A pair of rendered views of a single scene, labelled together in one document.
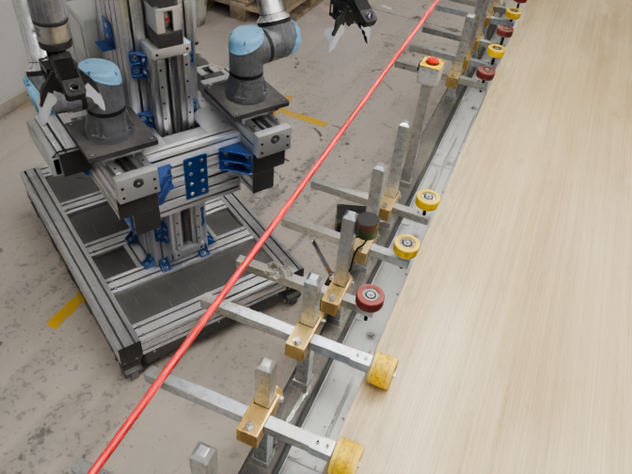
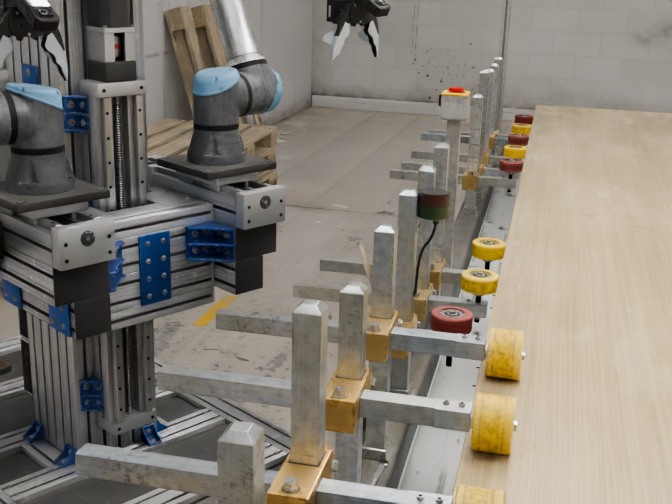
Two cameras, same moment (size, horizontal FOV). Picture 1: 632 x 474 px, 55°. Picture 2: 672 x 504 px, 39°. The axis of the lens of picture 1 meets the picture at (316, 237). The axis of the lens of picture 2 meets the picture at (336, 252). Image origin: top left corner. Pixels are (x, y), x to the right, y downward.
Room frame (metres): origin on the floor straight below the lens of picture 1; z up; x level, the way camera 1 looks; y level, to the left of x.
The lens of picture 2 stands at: (-0.51, 0.24, 1.56)
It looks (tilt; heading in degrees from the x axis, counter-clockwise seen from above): 17 degrees down; 354
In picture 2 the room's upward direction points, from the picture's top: 2 degrees clockwise
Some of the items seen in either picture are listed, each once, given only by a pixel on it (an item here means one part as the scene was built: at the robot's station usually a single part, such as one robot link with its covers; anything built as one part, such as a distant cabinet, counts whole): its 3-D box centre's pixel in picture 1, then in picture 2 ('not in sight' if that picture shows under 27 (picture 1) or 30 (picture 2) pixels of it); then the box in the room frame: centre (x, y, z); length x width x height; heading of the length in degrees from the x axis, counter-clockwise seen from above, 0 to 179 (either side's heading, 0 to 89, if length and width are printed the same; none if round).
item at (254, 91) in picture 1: (245, 81); (216, 140); (1.92, 0.30, 1.09); 0.15 x 0.15 x 0.10
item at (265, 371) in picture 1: (264, 422); (349, 434); (0.74, 0.08, 0.87); 0.04 x 0.04 x 0.48; 71
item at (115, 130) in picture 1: (108, 118); (39, 165); (1.61, 0.68, 1.09); 0.15 x 0.15 x 0.10
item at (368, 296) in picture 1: (368, 306); (450, 338); (1.15, -0.17, 0.85); 0.08 x 0.08 x 0.11
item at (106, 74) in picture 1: (100, 84); (32, 113); (1.60, 0.69, 1.21); 0.13 x 0.12 x 0.14; 122
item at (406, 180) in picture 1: (416, 135); (449, 200); (1.94, -0.33, 0.93); 0.05 x 0.05 x 0.45; 71
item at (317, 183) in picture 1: (369, 200); (406, 272); (1.67, -0.17, 0.81); 0.44 x 0.03 x 0.04; 71
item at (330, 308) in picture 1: (338, 292); (402, 333); (1.19, -0.08, 0.85); 0.14 x 0.06 x 0.05; 161
